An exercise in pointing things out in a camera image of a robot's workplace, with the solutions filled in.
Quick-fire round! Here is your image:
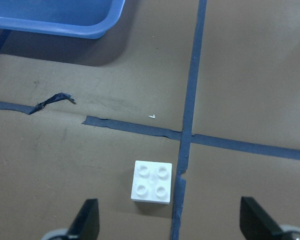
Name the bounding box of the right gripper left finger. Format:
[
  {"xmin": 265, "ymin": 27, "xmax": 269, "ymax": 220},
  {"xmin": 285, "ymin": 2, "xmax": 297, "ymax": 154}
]
[{"xmin": 66, "ymin": 198, "xmax": 100, "ymax": 240}]

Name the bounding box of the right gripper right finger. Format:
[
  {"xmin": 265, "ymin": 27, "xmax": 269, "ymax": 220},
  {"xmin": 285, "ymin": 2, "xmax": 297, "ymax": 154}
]
[{"xmin": 239, "ymin": 196, "xmax": 288, "ymax": 240}]

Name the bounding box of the white block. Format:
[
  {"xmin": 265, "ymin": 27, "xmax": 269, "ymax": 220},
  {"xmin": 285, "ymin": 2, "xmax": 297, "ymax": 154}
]
[{"xmin": 130, "ymin": 160, "xmax": 173, "ymax": 205}]

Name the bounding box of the blue plastic tray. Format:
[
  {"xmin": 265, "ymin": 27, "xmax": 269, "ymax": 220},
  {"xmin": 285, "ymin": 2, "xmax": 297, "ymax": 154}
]
[{"xmin": 0, "ymin": 0, "xmax": 125, "ymax": 39}]

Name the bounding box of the brown paper table cover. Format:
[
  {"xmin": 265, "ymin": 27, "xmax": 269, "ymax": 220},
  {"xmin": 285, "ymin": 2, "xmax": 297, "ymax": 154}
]
[{"xmin": 0, "ymin": 0, "xmax": 300, "ymax": 240}]

